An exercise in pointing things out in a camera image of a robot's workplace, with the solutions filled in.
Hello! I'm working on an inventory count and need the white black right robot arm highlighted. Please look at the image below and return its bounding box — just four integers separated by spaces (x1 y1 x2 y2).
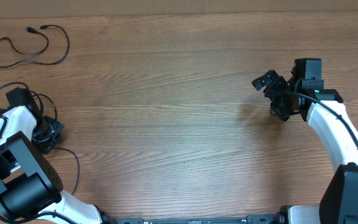
252 70 358 223

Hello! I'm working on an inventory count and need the black cable remaining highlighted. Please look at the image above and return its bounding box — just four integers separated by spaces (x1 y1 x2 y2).
53 147 80 195

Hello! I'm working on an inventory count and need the black cable removed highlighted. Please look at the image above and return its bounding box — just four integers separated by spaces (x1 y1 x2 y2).
0 24 70 69
0 82 60 125

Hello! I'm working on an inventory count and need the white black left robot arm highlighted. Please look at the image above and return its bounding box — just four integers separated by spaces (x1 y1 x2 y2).
0 88 114 224

